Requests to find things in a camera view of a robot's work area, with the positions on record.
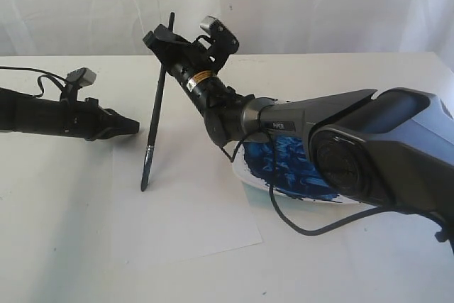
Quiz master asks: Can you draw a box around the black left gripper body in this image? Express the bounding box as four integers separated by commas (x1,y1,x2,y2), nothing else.
21,98,106,141

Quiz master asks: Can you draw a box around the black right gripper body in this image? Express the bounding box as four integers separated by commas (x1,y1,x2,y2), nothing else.
161,40,255,147

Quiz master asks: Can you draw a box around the black paintbrush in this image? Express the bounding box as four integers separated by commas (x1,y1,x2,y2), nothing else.
139,12,176,192

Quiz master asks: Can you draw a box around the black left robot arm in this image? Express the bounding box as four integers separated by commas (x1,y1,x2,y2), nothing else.
1,88,140,141

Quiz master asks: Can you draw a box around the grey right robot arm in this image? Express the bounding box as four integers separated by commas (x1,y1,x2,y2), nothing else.
143,25,453,242

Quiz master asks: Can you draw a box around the white plate with blue paint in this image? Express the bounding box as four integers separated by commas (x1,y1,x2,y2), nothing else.
231,96,370,206

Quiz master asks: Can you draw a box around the white paper sheet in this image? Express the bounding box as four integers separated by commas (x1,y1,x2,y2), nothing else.
111,121,262,268

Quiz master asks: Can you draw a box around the white backdrop curtain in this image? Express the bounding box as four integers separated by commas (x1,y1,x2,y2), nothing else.
1,0,453,64

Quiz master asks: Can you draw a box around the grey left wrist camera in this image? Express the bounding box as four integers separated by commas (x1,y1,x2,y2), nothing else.
66,67,96,88

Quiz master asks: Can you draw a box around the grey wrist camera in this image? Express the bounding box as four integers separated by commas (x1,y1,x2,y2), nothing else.
66,67,96,88
200,16,239,72

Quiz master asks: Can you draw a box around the black left camera cable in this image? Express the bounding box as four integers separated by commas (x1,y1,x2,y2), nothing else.
0,65,77,104

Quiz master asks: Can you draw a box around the black camera cable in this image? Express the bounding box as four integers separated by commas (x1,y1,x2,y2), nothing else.
0,65,77,104
191,35,402,237

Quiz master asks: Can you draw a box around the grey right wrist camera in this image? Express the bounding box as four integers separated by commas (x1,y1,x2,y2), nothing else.
200,16,239,72

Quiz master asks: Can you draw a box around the black right camera cable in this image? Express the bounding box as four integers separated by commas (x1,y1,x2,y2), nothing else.
191,35,402,237

